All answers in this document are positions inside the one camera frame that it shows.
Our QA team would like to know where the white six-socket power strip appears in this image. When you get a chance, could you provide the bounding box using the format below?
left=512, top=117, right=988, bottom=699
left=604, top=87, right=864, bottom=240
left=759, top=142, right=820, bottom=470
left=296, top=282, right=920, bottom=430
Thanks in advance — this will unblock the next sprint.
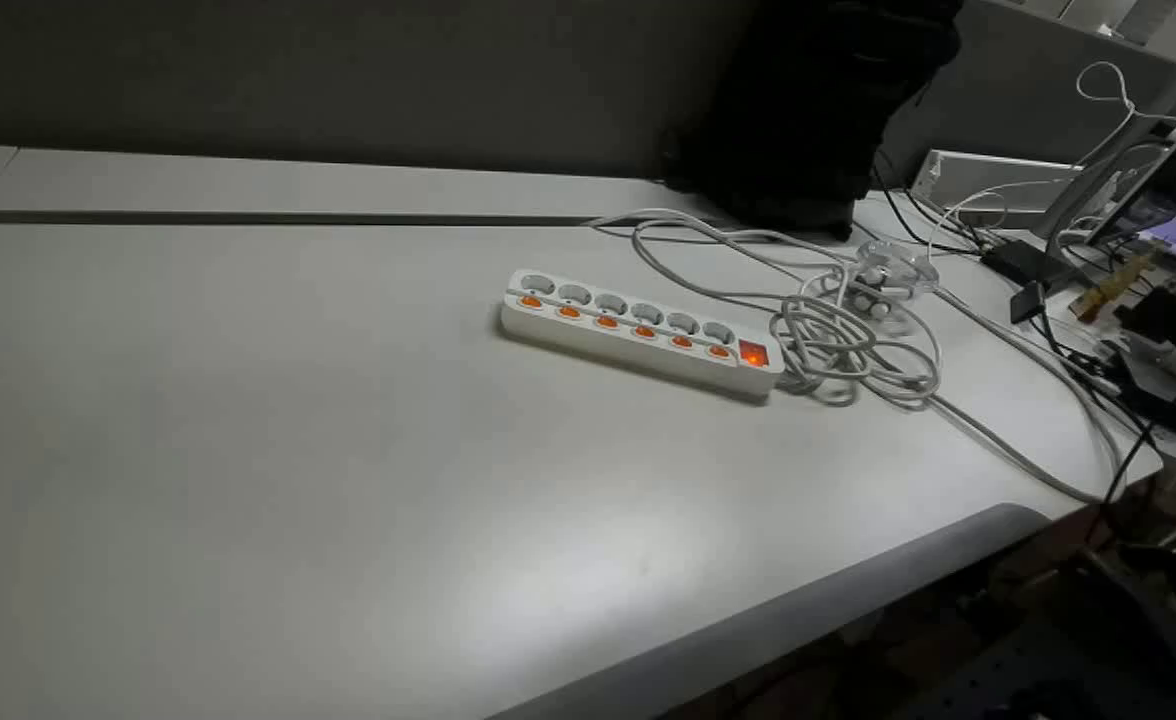
left=491, top=264, right=789, bottom=409

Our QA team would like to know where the black bulky fabric bag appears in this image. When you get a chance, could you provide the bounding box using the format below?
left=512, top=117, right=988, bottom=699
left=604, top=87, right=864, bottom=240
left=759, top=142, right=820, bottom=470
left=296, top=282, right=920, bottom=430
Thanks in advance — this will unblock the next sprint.
left=659, top=0, right=967, bottom=240

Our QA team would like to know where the open laptop computer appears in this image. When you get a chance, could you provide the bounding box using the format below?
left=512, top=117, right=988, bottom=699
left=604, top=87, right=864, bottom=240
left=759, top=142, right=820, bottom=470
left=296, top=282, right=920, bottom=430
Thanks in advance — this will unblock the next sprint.
left=1079, top=79, right=1176, bottom=273

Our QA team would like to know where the black clamp device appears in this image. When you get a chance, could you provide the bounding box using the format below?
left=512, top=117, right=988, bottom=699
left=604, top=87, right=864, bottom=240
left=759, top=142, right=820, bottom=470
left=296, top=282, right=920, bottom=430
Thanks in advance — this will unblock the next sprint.
left=1099, top=282, right=1176, bottom=443

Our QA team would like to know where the clear plastic tape dispenser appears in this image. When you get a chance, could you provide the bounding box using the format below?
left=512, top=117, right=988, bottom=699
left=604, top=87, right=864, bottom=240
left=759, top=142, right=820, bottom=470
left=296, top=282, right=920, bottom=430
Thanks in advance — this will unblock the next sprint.
left=836, top=236, right=943, bottom=322

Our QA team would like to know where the white looped cable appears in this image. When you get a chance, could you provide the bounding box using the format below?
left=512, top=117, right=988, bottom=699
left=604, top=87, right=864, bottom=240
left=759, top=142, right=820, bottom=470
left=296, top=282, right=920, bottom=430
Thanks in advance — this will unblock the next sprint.
left=1074, top=57, right=1176, bottom=142

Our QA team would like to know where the thin black cable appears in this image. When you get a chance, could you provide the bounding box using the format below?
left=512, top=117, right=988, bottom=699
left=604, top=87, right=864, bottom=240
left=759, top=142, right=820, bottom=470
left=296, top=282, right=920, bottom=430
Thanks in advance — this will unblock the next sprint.
left=880, top=185, right=995, bottom=258

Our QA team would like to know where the yellow wooden piece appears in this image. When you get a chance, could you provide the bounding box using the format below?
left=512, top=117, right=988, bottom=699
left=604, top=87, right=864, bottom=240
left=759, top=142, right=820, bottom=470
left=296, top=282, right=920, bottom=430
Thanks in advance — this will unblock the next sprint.
left=1063, top=249, right=1168, bottom=322

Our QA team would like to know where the white coiled power cable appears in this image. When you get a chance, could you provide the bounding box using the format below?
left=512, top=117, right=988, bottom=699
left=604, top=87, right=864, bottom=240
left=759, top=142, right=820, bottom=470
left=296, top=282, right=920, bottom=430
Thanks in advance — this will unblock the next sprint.
left=592, top=208, right=947, bottom=415

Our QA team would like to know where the white flat box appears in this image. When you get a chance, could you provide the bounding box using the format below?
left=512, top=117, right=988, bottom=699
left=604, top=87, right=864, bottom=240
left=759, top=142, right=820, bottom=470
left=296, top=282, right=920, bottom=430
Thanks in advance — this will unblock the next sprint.
left=907, top=142, right=1089, bottom=223

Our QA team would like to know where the small black adapter box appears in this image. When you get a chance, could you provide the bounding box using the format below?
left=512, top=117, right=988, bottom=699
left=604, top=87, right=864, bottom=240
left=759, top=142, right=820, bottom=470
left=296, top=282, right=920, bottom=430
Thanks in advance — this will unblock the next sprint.
left=980, top=236, right=1089, bottom=290

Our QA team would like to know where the thin grey cable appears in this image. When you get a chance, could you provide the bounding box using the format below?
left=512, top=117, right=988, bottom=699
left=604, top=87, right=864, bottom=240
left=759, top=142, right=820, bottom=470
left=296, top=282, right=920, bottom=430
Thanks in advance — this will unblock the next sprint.
left=929, top=282, right=1162, bottom=512

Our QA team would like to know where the black stand under table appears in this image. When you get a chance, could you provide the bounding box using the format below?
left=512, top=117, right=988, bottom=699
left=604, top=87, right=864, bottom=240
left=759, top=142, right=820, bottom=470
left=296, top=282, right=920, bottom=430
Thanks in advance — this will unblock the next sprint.
left=972, top=523, right=1176, bottom=720

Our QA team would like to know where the black cable slot strip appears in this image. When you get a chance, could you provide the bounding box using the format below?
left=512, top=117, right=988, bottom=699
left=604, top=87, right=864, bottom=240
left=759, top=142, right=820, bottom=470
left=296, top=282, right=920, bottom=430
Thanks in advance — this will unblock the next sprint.
left=0, top=205, right=604, bottom=226

